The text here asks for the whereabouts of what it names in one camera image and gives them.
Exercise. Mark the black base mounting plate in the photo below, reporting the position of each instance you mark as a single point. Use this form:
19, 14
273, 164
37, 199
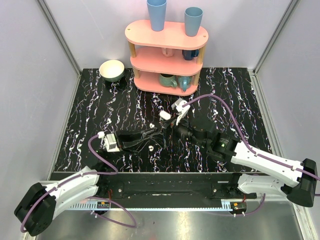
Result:
168, 184

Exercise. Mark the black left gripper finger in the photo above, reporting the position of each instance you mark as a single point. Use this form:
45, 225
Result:
144, 145
151, 134

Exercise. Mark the light blue tall cup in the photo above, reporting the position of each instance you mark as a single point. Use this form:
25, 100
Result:
157, 14

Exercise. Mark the pink ceramic mug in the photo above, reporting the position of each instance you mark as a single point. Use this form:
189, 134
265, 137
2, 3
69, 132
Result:
168, 52

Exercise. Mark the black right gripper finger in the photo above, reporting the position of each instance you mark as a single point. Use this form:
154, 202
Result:
165, 138
166, 127

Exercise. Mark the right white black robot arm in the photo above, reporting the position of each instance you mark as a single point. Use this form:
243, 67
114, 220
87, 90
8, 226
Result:
296, 180

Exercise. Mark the green white ceramic bowl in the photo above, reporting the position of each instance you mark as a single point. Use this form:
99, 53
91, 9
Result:
112, 70

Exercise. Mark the aluminium corner post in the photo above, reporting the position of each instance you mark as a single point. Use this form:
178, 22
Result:
290, 9
58, 34

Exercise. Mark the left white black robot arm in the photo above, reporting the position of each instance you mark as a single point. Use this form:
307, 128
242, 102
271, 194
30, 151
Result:
42, 204

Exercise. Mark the green speckled ceramic mug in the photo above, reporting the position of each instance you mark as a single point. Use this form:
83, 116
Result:
168, 80

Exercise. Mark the white oval charging case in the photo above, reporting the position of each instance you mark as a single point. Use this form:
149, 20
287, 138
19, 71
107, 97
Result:
165, 115

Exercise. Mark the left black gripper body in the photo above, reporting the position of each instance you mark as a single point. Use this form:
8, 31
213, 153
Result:
119, 141

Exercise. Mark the blue butterfly ceramic mug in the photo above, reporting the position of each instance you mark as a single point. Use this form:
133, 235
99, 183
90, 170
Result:
184, 82

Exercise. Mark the pink three-tier wooden shelf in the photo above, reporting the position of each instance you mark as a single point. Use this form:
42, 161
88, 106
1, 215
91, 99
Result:
148, 62

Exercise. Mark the grey blue tall cup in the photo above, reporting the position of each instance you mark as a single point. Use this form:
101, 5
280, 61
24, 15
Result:
192, 20

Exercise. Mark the right aluminium corner post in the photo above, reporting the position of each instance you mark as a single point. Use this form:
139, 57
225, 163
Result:
290, 9

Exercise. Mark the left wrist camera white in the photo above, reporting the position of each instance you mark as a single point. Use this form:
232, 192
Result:
110, 143

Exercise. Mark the left aluminium corner post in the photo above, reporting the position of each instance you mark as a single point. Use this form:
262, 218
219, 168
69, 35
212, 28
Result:
58, 34

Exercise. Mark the dark blue ceramic mug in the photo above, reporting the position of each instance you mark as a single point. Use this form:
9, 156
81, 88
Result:
188, 55

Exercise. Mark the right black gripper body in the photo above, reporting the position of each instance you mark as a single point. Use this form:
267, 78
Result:
181, 131

